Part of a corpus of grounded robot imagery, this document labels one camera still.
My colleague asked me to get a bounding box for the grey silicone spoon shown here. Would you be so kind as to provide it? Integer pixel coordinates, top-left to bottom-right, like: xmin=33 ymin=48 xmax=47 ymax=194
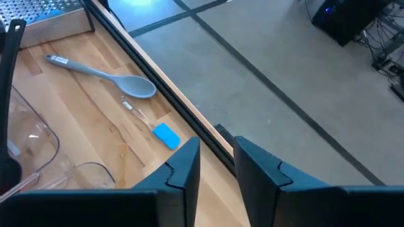
xmin=44 ymin=53 xmax=157 ymax=99

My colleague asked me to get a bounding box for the black computer tower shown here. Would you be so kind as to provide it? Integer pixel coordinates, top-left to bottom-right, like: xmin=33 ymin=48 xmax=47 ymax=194
xmin=312 ymin=0 xmax=388 ymax=47

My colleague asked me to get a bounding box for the blue spatula clear handle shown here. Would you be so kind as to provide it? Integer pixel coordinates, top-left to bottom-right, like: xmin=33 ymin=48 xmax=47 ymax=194
xmin=121 ymin=96 xmax=182 ymax=151

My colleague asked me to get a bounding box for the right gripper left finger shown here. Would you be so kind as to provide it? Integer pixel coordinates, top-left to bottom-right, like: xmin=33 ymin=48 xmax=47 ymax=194
xmin=0 ymin=136 xmax=201 ymax=227

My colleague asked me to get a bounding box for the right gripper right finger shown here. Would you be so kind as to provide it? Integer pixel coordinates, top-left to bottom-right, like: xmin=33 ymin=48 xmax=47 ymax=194
xmin=234 ymin=136 xmax=404 ymax=227

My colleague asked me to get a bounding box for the metal box grater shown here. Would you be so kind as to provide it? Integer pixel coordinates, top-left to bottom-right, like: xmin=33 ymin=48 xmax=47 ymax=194
xmin=0 ymin=0 xmax=95 ymax=49

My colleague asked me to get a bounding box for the black aluminium frame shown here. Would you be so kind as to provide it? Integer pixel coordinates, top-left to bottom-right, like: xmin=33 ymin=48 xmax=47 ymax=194
xmin=80 ymin=0 xmax=237 ymax=177

